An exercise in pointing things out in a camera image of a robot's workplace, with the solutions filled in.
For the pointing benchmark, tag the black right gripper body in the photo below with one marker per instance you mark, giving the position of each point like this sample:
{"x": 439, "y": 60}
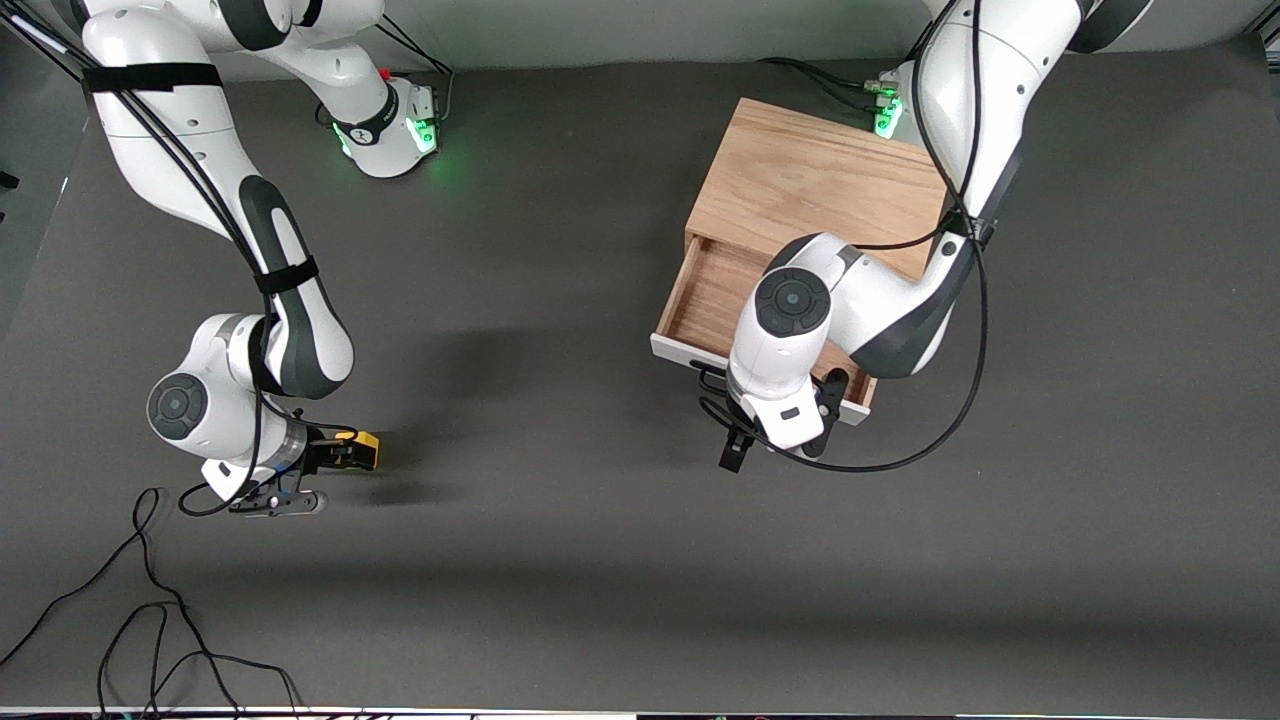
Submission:
{"x": 322, "y": 452}

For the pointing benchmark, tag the yellow cube block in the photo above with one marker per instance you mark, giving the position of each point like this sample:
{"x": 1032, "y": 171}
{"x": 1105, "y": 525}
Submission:
{"x": 368, "y": 439}

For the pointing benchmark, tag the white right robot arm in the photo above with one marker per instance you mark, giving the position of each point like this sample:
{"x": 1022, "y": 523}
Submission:
{"x": 180, "y": 150}

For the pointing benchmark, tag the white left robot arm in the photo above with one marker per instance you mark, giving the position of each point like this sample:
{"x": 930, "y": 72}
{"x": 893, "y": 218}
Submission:
{"x": 1000, "y": 100}

